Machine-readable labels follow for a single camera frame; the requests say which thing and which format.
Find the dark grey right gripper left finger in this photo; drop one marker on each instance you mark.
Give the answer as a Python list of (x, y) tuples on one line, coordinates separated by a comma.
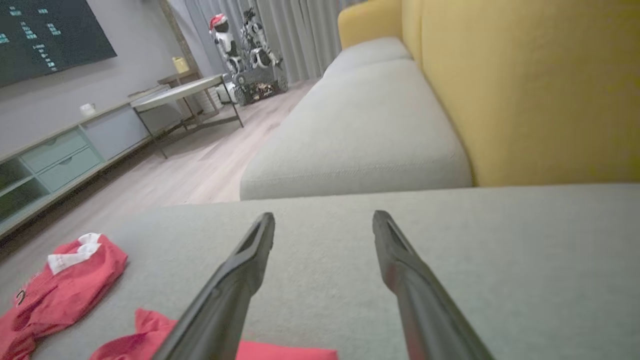
[(220, 310)]

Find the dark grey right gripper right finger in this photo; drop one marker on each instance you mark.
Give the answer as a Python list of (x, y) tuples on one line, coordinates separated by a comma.
[(425, 310)]

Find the red basketball jersey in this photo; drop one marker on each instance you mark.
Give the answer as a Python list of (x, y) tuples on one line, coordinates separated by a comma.
[(130, 345)]

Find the grey fabric sofa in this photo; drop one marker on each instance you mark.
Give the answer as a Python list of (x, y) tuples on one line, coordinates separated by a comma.
[(350, 140)]

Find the grey top coffee table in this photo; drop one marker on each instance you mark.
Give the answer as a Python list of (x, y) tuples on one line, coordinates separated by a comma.
[(175, 92)]

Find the pale green tv cabinet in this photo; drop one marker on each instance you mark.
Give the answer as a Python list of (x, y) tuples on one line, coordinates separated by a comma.
[(60, 155)]

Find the wooden side table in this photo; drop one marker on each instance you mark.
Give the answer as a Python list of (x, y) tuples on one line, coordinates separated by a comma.
[(180, 78)]

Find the white robot on wheeled base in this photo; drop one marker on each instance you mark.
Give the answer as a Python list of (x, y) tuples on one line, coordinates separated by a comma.
[(257, 75)]

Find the large yellow back cushion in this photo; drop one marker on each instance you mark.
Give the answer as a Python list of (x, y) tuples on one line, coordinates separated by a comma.
[(525, 90)]

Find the white robot with red hat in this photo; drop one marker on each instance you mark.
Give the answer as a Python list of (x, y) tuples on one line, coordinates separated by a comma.
[(225, 40)]

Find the green potted plant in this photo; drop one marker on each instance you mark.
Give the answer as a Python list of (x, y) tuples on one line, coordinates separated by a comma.
[(175, 30)]

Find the grey curtain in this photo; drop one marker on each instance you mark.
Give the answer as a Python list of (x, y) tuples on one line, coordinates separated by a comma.
[(300, 35)]

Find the small yellow sofa cushion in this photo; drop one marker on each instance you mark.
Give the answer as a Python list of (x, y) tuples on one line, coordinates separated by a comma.
[(370, 20)]

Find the wall television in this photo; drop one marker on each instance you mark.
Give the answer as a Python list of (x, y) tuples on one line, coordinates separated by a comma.
[(50, 35)]

